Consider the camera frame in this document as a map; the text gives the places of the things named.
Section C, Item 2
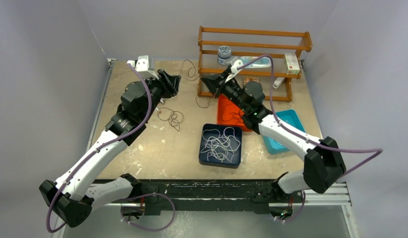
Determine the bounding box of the white cable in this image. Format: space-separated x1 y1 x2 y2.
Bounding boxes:
199 126 242 164

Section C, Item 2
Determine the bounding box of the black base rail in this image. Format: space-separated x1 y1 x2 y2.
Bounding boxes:
121 179 303 215

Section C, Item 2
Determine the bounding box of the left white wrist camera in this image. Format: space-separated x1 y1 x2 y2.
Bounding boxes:
126 55 159 80

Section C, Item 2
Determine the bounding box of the wooden shelf rack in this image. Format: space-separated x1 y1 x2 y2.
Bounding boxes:
197 26 313 102

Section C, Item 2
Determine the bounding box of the black cable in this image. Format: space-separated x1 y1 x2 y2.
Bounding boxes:
228 110 245 125

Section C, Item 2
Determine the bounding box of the white blue lidded jar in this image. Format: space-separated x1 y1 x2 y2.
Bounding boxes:
217 45 232 65

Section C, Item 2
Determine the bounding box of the white red box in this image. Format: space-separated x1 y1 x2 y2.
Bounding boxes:
284 53 300 75

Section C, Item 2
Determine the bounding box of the orange spiral notebook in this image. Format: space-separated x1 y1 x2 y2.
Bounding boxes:
243 77 259 85

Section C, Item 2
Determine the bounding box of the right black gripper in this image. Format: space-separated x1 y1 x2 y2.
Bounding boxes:
201 69 250 112

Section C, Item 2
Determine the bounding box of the light blue plastic bin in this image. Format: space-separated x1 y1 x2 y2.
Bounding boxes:
263 109 306 155

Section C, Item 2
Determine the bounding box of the white small device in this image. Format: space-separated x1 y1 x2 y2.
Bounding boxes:
273 77 285 89

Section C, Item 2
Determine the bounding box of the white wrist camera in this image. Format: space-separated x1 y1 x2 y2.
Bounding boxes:
225 59 244 83
126 55 159 80

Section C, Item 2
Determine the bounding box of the brown cable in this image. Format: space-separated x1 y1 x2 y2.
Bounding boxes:
181 59 214 109
157 107 185 132

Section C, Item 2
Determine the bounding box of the dark blue plastic bin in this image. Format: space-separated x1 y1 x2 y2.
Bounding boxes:
198 123 243 169

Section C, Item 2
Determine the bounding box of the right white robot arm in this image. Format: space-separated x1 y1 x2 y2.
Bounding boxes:
201 73 347 202

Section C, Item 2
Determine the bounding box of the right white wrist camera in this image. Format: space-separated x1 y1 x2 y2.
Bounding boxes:
225 59 244 83

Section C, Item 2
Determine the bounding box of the orange plastic bin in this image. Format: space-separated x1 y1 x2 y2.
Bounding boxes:
217 95 251 132

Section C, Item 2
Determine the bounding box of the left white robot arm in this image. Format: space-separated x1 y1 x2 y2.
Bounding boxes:
39 69 181 228

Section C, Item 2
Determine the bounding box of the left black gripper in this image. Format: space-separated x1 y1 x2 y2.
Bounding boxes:
139 69 179 121

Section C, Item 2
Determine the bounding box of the blue packaged item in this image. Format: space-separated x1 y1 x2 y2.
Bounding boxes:
238 56 272 69

